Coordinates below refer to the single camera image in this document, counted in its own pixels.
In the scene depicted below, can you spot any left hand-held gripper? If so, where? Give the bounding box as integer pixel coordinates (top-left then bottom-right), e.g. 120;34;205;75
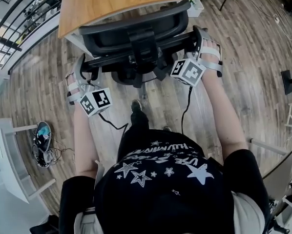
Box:
66;53;113;118

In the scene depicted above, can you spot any black and blue sneaker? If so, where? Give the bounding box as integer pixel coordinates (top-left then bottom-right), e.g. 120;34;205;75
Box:
33;121;52;154

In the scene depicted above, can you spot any person's right forearm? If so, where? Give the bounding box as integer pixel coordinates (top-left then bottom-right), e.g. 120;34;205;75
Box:
200;69;250;161

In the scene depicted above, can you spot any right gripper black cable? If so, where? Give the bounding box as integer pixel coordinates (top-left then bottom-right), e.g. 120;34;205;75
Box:
181;86;193;135

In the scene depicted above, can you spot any person's black star-print shirt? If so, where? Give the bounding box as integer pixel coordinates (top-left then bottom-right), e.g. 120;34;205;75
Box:
59;129;271;234

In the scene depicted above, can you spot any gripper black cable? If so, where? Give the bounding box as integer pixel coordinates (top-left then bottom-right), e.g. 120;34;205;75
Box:
98;113;129;141
181;86;193;135

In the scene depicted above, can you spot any white frame table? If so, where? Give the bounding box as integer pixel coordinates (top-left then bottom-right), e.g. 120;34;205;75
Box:
0;117;57;205

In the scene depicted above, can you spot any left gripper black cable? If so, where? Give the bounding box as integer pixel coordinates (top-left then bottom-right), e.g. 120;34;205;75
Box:
98;113;129;141

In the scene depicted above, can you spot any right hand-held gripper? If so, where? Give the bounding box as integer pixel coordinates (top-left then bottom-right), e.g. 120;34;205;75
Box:
170;25;224;88

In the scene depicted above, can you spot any white storage box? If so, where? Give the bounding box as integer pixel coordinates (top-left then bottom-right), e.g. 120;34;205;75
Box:
186;0;205;18

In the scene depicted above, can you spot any person's left hand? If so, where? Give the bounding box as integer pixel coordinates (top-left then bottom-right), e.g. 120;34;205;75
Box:
66;73;88;102

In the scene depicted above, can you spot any person's right hand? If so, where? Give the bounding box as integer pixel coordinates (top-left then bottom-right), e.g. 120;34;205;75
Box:
200;38;222;66

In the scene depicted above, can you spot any wooden top white desk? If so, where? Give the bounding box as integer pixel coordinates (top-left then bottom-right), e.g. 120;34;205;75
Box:
58;0;196;58

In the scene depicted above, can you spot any person's dark shoe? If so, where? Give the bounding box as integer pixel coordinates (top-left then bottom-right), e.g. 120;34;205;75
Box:
130;99;144;113

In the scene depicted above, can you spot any person's left forearm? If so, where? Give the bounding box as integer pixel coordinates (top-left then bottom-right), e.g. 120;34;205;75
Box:
72;103;99;179

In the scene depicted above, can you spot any black metal railing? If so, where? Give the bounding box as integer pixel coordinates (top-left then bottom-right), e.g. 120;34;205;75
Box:
0;0;64;70

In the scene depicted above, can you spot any black office chair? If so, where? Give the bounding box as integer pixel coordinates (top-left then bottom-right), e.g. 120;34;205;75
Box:
78;0;203;100

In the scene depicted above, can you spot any grey desk panel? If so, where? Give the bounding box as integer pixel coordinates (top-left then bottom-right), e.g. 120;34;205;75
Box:
249;137;292;200

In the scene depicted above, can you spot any beige shoulder strap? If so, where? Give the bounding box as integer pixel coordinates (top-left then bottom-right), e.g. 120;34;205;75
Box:
74;207;98;234
231;191;266;234

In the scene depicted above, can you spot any black stand base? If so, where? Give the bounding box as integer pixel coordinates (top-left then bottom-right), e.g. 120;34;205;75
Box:
280;70;292;96

